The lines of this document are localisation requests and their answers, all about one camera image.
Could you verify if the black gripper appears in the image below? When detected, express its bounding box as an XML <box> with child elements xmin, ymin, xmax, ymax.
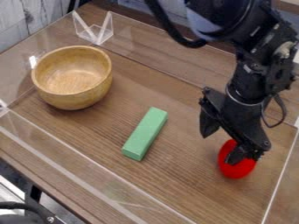
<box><xmin>199</xmin><ymin>87</ymin><xmax>271</xmax><ymax>165</ymax></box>

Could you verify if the red plush strawberry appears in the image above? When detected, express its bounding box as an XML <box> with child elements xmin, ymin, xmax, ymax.
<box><xmin>217</xmin><ymin>139</ymin><xmax>256</xmax><ymax>179</ymax></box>

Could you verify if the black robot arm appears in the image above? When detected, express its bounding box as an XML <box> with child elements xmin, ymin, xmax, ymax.
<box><xmin>185</xmin><ymin>0</ymin><xmax>299</xmax><ymax>165</ymax></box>

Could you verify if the green rectangular block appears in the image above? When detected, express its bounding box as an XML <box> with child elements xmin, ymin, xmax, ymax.
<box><xmin>121</xmin><ymin>108</ymin><xmax>168</xmax><ymax>161</ymax></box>

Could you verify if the wooden bowl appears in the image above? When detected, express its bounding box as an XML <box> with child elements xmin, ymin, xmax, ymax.
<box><xmin>32</xmin><ymin>45</ymin><xmax>112</xmax><ymax>110</ymax></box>

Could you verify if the clear acrylic corner stand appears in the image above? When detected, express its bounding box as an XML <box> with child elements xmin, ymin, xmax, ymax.
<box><xmin>70</xmin><ymin>11</ymin><xmax>113</xmax><ymax>46</ymax></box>

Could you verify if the clear acrylic front barrier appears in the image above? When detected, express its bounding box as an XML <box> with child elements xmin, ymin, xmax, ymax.
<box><xmin>0</xmin><ymin>105</ymin><xmax>195</xmax><ymax>224</ymax></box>

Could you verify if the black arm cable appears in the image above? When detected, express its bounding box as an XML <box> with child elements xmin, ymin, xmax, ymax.
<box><xmin>144</xmin><ymin>0</ymin><xmax>208</xmax><ymax>49</ymax></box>

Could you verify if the black metal table frame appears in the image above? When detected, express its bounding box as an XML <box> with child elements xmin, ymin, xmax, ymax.
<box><xmin>0</xmin><ymin>183</ymin><xmax>68</xmax><ymax>224</ymax></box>

